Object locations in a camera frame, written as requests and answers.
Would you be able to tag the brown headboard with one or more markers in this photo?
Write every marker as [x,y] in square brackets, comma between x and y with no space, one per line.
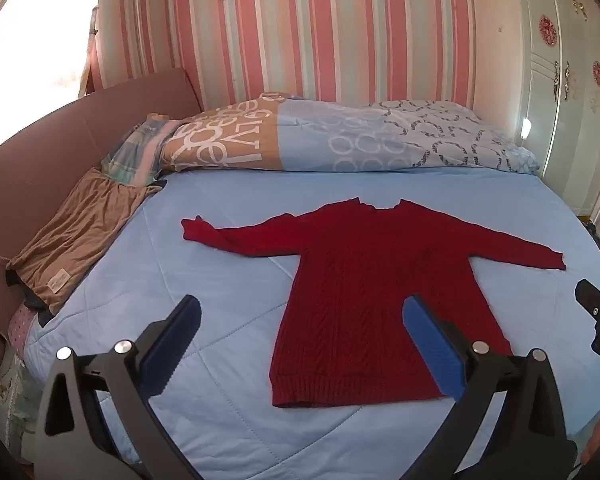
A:
[40,150]

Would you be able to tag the red round door sticker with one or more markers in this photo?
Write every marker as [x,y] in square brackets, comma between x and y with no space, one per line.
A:
[546,29]
[598,74]

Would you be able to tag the white night light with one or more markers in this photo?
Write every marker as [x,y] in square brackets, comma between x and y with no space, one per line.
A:
[526,129]

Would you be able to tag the bright window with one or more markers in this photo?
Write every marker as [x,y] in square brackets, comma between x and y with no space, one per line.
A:
[30,60]

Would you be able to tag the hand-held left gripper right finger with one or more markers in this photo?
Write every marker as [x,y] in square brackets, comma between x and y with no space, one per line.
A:
[432,346]

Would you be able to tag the white wardrobe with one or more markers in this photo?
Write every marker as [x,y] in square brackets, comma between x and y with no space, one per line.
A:
[545,85]

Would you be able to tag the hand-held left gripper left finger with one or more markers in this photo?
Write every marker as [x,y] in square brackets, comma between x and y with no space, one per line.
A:
[179,342]

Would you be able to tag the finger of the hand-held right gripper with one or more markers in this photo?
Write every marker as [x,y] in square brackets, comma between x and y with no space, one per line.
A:
[591,297]

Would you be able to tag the plaid pillow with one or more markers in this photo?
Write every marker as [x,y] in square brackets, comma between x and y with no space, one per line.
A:
[130,150]

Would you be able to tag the light blue quilted bed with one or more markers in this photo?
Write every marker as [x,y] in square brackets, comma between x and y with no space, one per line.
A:
[230,240]

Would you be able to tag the red knit sweater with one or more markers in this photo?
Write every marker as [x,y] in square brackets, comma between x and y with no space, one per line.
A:
[370,285]

